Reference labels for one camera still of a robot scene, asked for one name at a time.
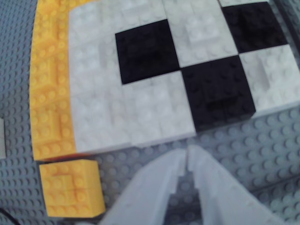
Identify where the gray studded Lego baseplate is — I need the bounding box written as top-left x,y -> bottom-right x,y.
0,0 -> 300,225

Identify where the black Lego cube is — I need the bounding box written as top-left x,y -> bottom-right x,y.
114,18 -> 181,85
220,1 -> 289,54
180,55 -> 256,132

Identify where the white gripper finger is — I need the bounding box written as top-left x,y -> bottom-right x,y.
188,145 -> 290,225
99,148 -> 189,225

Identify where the orange Lego cube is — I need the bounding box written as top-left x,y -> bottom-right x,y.
30,50 -> 71,104
69,0 -> 99,11
31,100 -> 78,162
36,0 -> 72,12
31,9 -> 71,54
39,159 -> 105,218

